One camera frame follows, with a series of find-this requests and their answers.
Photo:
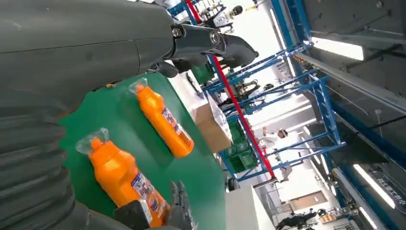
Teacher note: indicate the background humanoid robot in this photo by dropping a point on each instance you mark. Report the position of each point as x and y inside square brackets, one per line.
[222, 17]

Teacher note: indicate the green table mat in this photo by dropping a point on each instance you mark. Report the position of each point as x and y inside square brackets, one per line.
[127, 127]

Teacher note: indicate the green crate stack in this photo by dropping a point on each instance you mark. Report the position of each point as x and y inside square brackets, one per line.
[242, 152]

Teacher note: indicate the single green crate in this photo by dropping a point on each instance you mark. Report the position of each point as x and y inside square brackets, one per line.
[203, 73]

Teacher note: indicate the blue metal rack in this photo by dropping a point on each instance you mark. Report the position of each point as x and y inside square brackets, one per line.
[323, 104]

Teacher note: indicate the dark background robot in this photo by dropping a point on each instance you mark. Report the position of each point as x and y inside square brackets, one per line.
[295, 219]

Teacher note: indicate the brown cardboard box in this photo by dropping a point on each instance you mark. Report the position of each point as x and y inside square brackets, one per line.
[212, 133]

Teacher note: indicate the long ceiling light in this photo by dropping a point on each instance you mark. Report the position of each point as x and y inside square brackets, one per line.
[374, 185]

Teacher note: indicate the wide ceiling light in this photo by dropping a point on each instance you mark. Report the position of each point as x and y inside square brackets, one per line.
[337, 48]

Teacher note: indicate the white side panel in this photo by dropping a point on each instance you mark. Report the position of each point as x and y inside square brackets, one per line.
[244, 212]

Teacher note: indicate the white table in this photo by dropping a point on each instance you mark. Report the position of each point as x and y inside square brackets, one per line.
[184, 95]

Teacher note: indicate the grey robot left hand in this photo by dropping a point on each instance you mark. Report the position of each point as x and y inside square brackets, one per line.
[79, 41]

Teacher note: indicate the background person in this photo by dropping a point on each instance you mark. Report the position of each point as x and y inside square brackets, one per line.
[274, 136]

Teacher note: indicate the orange drink bottle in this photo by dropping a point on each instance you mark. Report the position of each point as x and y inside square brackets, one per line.
[161, 127]
[117, 177]

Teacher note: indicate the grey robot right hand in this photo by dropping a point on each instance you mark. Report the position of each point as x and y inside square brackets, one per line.
[180, 209]

